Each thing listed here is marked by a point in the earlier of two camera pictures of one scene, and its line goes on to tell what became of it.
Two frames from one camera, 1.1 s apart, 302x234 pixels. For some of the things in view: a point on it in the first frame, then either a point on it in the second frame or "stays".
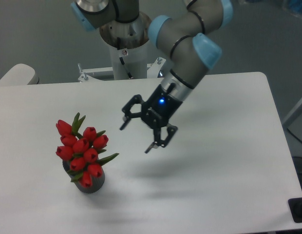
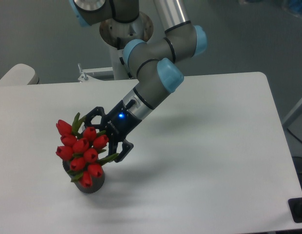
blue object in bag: (298, 6) stays
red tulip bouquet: (84, 150) stays
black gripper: (156, 113) to (120, 124)
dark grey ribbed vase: (98, 182) stays
